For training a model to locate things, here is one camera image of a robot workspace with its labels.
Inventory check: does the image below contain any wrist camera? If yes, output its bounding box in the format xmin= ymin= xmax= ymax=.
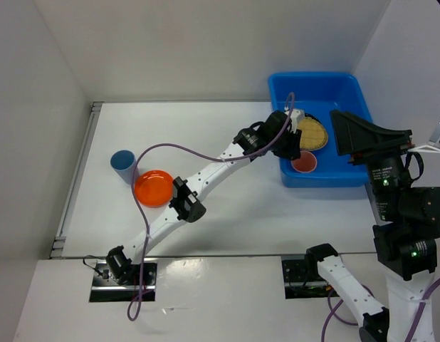
xmin=284 ymin=106 xmax=305 ymax=133
xmin=414 ymin=121 xmax=440 ymax=153

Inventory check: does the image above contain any blue plastic cup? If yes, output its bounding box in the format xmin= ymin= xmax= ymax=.
xmin=110 ymin=150 xmax=136 ymax=185

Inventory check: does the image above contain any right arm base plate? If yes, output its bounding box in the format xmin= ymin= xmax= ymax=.
xmin=281 ymin=254 xmax=332 ymax=299

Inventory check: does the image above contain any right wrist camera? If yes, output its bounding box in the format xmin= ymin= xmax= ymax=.
xmin=414 ymin=121 xmax=440 ymax=153

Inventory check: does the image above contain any black plastic plate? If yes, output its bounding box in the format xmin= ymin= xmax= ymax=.
xmin=305 ymin=113 xmax=320 ymax=123

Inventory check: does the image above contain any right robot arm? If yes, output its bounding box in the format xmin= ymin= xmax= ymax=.
xmin=304 ymin=110 xmax=440 ymax=341

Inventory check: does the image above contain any orange plastic plate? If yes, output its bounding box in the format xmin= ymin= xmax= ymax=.
xmin=134 ymin=170 xmax=173 ymax=207

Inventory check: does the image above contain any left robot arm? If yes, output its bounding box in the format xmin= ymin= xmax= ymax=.
xmin=106 ymin=108 xmax=305 ymax=285

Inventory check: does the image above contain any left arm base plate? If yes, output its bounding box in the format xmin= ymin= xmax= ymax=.
xmin=89 ymin=259 xmax=157 ymax=303

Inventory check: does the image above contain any green-rimmed bamboo tray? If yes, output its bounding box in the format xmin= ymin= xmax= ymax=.
xmin=298 ymin=117 xmax=328 ymax=151

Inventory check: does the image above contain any blue plastic bin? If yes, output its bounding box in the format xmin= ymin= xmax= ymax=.
xmin=268 ymin=71 xmax=372 ymax=188

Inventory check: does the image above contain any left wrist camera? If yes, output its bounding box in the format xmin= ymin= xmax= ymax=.
xmin=284 ymin=106 xmax=305 ymax=133

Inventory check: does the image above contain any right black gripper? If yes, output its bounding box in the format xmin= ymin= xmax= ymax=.
xmin=328 ymin=105 xmax=413 ymax=217

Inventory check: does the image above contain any pink plastic cup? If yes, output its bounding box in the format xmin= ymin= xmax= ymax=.
xmin=291 ymin=150 xmax=318 ymax=173

